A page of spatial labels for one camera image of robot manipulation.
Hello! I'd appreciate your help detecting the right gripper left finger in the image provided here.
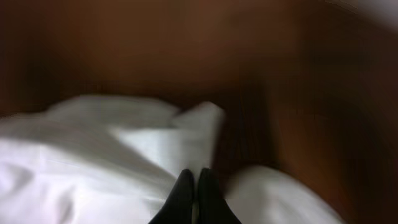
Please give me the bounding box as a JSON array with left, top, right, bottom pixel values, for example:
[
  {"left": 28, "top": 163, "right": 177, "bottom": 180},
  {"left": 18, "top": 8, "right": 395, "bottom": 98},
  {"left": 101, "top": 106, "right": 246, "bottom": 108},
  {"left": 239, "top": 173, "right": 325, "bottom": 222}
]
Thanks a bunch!
[{"left": 149, "top": 169, "right": 195, "bottom": 224}]

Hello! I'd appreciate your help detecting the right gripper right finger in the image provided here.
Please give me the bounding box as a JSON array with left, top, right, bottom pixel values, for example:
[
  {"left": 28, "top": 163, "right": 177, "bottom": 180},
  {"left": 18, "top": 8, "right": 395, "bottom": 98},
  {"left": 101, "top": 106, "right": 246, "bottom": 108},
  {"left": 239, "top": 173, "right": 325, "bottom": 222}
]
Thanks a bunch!
[{"left": 198, "top": 168, "right": 241, "bottom": 224}]

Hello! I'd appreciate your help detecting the white printed t-shirt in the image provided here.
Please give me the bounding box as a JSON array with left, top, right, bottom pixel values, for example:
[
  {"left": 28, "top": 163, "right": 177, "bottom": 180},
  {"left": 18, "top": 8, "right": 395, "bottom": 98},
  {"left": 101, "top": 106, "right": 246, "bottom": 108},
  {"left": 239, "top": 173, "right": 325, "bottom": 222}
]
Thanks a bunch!
[{"left": 1, "top": 96, "right": 341, "bottom": 224}]

